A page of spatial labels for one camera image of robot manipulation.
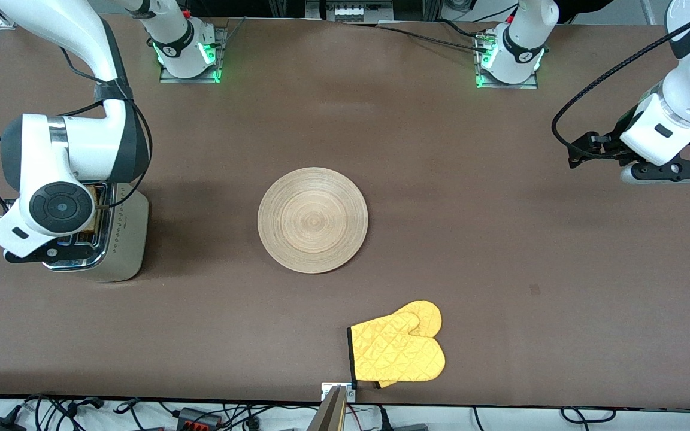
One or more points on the round wooden plate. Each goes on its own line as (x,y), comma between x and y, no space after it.
(312,220)

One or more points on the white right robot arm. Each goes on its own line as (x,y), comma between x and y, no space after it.
(69,143)

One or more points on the silver two-slot toaster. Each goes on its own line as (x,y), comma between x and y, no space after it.
(129,239)

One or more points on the yellow quilted oven mitt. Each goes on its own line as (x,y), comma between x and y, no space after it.
(396,353)

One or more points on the grey power strip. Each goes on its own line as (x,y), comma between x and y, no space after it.
(351,12)

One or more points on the black plug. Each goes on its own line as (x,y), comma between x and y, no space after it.
(384,419)

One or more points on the red and black connector block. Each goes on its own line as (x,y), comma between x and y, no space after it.
(192,419)

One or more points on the white metal bracket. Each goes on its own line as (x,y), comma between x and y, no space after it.
(325,390)

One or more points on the aluminium profile post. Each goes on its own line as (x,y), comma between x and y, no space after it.
(328,416)

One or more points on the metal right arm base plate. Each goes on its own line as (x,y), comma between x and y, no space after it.
(168,78)

